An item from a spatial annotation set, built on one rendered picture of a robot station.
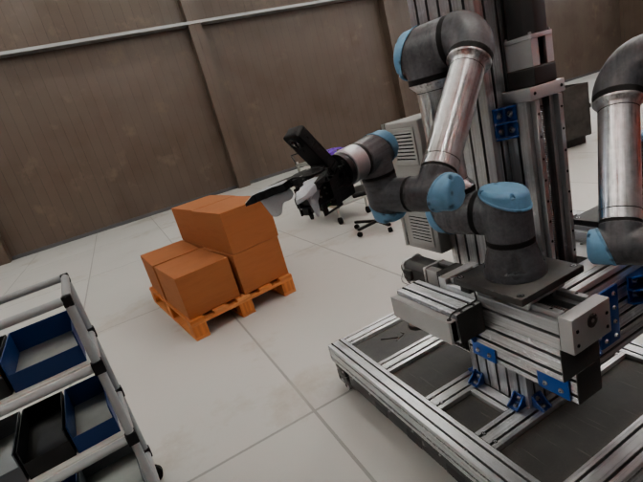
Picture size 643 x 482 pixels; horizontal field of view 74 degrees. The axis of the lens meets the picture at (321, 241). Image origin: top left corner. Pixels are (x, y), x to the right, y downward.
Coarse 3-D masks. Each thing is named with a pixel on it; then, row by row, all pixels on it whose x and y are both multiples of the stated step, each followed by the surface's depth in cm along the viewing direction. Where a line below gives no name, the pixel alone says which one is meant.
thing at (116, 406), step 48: (48, 336) 161; (96, 336) 171; (0, 384) 130; (96, 384) 171; (0, 432) 156; (48, 432) 150; (96, 432) 146; (0, 480) 133; (48, 480) 136; (96, 480) 171; (144, 480) 158
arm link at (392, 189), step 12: (372, 180) 91; (384, 180) 91; (396, 180) 90; (372, 192) 93; (384, 192) 91; (396, 192) 89; (372, 204) 95; (384, 204) 92; (396, 204) 90; (384, 216) 94; (396, 216) 94
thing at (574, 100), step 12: (576, 84) 576; (564, 96) 555; (576, 96) 559; (588, 96) 564; (564, 108) 559; (576, 108) 564; (588, 108) 568; (576, 120) 568; (588, 120) 572; (576, 132) 572; (588, 132) 576; (576, 144) 589
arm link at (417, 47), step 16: (416, 32) 100; (432, 32) 97; (400, 48) 103; (416, 48) 100; (432, 48) 97; (400, 64) 105; (416, 64) 102; (432, 64) 100; (416, 80) 104; (432, 80) 102; (432, 96) 104; (432, 112) 106; (464, 160) 111; (464, 176) 111; (464, 208) 109; (432, 224) 118; (448, 224) 114; (464, 224) 110
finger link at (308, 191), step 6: (312, 180) 75; (306, 186) 72; (312, 186) 72; (300, 192) 71; (306, 192) 71; (312, 192) 72; (318, 192) 77; (300, 198) 70; (306, 198) 71; (312, 198) 73; (318, 198) 76; (312, 204) 72; (318, 204) 75; (318, 210) 74; (318, 216) 74
